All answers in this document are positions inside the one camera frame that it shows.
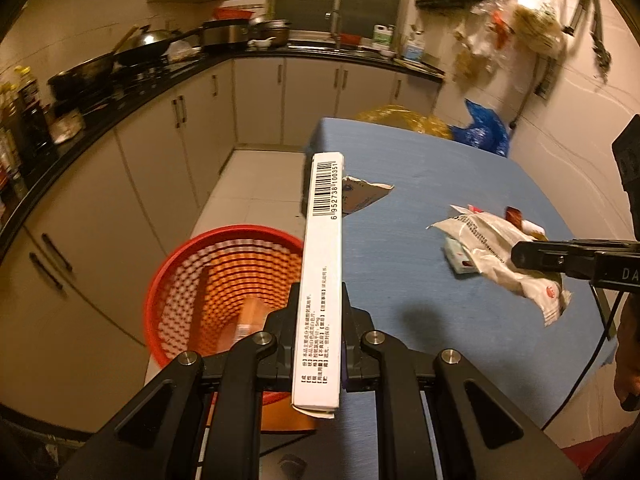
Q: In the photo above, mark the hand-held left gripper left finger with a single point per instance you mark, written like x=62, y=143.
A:
x=282, y=340

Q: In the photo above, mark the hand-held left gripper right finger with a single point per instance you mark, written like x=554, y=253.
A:
x=357, y=350

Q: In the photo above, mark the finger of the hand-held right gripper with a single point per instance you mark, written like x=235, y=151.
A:
x=550, y=256

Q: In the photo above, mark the small cardboard box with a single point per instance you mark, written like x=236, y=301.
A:
x=252, y=317

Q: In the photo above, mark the white plastic wrapper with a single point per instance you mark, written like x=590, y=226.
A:
x=495, y=255

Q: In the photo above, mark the white cardboard box with barcode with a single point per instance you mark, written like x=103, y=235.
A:
x=320, y=285

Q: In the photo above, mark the small teal white packet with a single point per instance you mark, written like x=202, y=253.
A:
x=456, y=256

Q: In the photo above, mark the red plastic basket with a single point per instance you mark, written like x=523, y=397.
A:
x=170, y=270

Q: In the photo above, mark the torn brown paper scrap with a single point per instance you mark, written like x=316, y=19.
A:
x=362, y=195

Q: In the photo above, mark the person's right hand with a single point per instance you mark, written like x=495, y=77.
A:
x=630, y=360

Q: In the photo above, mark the small white bottle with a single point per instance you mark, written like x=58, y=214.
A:
x=534, y=230

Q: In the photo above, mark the brown foil sachet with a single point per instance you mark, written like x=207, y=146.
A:
x=514, y=217

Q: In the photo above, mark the red snack packet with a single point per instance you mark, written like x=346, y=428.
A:
x=475, y=208

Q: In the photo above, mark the blue plastic bag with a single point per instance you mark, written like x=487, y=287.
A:
x=482, y=127

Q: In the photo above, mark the blue tablecloth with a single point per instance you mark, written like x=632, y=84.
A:
x=425, y=170

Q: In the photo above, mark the person's red garment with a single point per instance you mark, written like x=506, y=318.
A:
x=610, y=455

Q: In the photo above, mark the yellow plastic bag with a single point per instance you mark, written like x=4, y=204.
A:
x=405, y=117

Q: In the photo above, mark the beige base cabinets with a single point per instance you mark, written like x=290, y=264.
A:
x=150, y=170

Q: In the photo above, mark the cutting board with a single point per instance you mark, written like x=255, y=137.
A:
x=420, y=67

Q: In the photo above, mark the crumpled hanging plastic bag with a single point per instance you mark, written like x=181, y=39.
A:
x=480, y=30

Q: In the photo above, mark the clear bag of noodles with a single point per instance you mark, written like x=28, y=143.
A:
x=537, y=15

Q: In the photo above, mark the clear jug with blue label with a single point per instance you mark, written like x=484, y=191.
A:
x=414, y=47

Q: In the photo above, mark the small white bowl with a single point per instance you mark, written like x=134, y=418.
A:
x=386, y=52

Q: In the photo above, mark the white jug with green label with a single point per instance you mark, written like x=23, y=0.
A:
x=382, y=35

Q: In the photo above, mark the black kitchen countertop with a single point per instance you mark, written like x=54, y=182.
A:
x=30, y=195

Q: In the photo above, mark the red bowl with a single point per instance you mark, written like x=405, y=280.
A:
x=350, y=39

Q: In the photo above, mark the white sauce boat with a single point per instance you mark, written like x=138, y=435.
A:
x=262, y=42

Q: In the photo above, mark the black gas stove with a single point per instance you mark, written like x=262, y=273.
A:
x=130, y=80

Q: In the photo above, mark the small white container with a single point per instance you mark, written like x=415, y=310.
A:
x=65, y=127

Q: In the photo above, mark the white plastic bag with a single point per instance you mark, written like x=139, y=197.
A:
x=180, y=50

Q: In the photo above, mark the steel cooking pot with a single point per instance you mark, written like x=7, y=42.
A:
x=227, y=35

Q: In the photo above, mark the dark cooking pot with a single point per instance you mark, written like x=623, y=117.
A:
x=275, y=30

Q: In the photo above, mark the wok with metal lid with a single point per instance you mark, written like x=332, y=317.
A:
x=145, y=42

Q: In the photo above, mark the red plastic colander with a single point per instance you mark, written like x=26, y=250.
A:
x=232, y=12

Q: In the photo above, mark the black frying wok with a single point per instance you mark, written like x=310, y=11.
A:
x=82, y=72

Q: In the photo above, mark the wooden spatula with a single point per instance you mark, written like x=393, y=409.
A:
x=127, y=36

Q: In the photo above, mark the row of condiment bottles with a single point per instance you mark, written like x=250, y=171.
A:
x=20, y=120

